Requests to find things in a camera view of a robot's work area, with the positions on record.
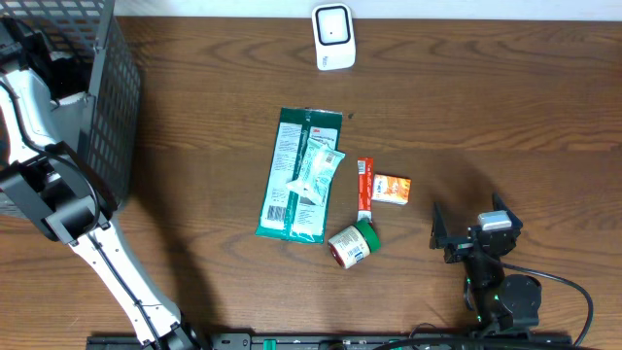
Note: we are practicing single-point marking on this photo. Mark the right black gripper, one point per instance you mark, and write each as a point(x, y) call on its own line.
point(439, 240)

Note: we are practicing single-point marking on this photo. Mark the small orange box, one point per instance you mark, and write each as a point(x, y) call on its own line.
point(391, 189)

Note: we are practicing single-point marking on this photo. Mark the green lid jar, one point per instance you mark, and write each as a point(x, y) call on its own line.
point(354, 243)

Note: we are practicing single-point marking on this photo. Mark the red coffee stick sachet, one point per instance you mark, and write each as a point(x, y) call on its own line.
point(365, 176)

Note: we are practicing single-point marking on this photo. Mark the white teal wipes packet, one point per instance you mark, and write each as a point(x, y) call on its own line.
point(316, 172)

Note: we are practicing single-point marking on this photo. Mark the green white glove package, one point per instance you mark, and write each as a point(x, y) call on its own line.
point(286, 215)

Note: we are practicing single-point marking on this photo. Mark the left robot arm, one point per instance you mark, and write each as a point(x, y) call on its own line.
point(67, 125)

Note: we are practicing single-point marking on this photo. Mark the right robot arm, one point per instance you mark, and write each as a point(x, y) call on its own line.
point(505, 304)

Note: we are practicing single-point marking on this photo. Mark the white barcode scanner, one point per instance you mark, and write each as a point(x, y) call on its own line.
point(334, 36)

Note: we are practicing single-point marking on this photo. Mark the grey plastic mesh basket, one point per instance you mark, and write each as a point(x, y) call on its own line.
point(89, 32)

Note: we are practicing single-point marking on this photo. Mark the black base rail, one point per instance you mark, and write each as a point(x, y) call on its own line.
point(423, 339)

